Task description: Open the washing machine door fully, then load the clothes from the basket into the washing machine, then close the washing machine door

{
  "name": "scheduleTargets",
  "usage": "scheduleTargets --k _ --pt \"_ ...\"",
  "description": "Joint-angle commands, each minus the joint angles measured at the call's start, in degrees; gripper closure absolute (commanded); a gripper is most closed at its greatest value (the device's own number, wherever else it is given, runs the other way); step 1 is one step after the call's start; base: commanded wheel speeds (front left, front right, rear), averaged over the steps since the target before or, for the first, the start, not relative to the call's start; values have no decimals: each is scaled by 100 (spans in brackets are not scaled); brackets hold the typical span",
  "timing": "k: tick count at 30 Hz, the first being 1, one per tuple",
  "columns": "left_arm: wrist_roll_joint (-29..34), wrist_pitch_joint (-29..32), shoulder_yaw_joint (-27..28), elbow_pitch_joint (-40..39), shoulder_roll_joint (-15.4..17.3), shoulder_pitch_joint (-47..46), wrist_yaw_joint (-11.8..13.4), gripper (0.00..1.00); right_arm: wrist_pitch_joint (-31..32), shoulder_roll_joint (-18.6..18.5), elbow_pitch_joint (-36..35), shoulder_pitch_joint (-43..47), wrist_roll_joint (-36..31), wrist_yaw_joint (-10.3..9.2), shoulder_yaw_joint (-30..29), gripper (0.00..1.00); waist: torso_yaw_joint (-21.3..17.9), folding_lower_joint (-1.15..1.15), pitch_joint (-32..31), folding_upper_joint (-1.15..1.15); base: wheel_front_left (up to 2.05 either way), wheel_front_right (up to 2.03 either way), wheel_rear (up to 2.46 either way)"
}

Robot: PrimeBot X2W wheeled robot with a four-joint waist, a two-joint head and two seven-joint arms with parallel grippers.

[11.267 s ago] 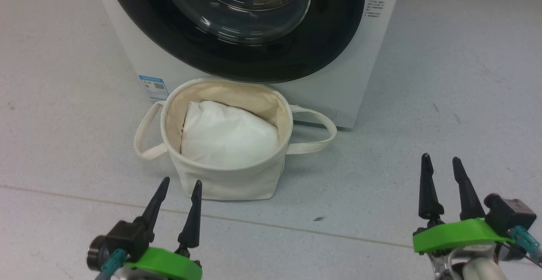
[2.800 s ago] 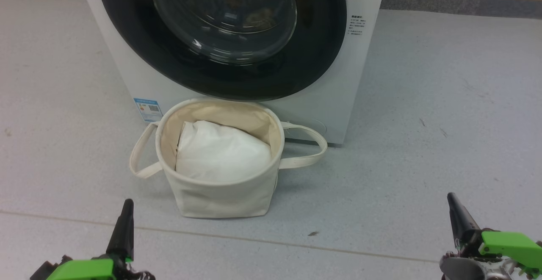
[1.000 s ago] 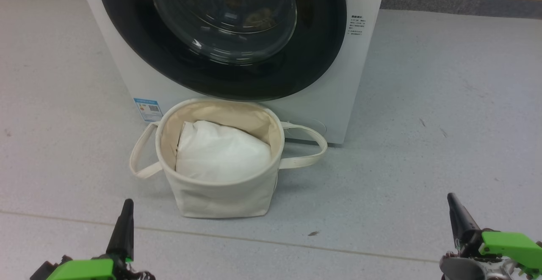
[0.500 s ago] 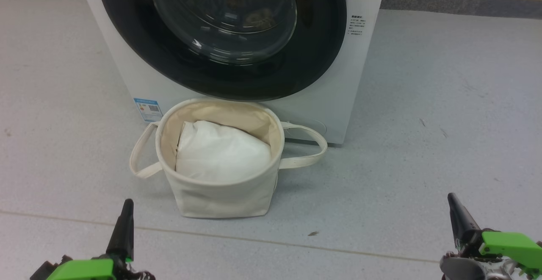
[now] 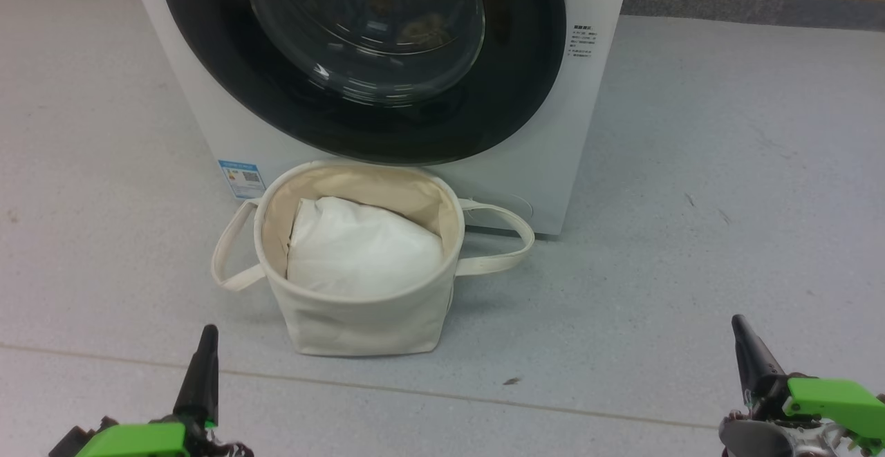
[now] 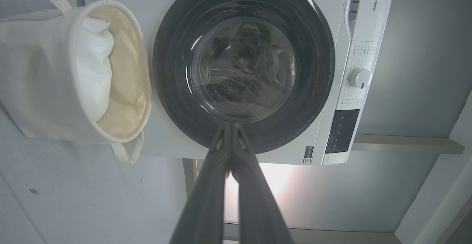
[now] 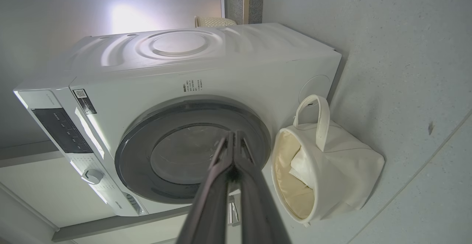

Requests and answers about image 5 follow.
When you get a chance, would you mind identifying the round black glass washer door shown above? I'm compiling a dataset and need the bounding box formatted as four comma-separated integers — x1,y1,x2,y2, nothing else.
158,0,568,166

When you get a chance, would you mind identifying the blue energy label sticker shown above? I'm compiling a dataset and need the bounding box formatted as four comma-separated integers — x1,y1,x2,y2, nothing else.
218,160,267,200

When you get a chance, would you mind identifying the white front-load washing machine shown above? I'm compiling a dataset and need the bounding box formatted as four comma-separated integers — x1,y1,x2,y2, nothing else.
123,0,634,237

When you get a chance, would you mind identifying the round filter cover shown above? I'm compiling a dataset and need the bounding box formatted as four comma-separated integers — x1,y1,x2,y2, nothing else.
477,194,535,227

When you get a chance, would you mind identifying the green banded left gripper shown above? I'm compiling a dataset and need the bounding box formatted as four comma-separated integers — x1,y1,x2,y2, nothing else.
75,324,254,457

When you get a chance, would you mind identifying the white pillow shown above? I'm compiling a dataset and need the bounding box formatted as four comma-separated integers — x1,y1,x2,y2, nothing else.
286,196,445,299

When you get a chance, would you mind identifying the small printed text label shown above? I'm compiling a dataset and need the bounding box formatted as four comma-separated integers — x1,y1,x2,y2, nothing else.
568,25,600,59

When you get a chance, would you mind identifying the cream canvas laundry basket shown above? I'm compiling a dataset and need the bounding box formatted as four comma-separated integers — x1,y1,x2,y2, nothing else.
211,160,537,358

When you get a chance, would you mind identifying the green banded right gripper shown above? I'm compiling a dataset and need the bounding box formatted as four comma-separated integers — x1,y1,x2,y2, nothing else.
719,315,885,457

